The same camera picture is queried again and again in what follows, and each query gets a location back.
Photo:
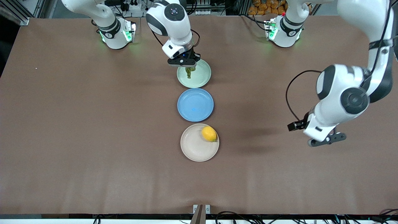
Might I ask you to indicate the white power strip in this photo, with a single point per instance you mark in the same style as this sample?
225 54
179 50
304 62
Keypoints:
133 5

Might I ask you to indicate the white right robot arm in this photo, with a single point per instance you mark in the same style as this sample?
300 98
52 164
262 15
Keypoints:
169 21

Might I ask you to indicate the yellow lemon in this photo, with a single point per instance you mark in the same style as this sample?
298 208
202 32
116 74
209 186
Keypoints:
209 134

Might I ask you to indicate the metal bracket with bar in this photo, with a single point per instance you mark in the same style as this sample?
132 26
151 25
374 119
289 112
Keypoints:
199 214

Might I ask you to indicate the aluminium frame rail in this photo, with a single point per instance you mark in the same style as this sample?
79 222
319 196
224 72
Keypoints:
21 12

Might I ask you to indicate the beige plate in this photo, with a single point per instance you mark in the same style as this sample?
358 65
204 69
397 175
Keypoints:
196 146

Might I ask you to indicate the blue plate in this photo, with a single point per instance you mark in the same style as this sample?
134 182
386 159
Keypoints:
195 104

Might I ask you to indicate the light green plate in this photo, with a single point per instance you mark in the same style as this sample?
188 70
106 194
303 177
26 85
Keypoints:
200 76

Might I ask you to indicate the pile of orange objects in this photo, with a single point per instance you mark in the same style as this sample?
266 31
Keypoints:
267 6

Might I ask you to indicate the green lettuce leaf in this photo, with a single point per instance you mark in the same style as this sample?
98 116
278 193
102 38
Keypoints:
189 73

